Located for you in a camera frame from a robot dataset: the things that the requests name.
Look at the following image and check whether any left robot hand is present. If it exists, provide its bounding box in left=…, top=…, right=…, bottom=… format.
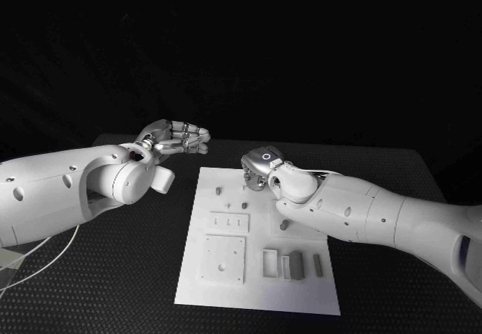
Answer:
left=133, top=119, right=213, bottom=155

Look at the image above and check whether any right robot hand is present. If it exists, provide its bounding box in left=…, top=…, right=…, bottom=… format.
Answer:
left=240, top=145, right=286, bottom=193

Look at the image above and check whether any white task board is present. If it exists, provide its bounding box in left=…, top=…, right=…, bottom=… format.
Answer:
left=174, top=166, right=342, bottom=317

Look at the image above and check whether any grey rectangular block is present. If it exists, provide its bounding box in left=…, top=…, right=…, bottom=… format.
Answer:
left=289, top=250, right=306, bottom=281

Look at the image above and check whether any white cable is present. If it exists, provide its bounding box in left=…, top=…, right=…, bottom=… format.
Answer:
left=0, top=224, right=81, bottom=292

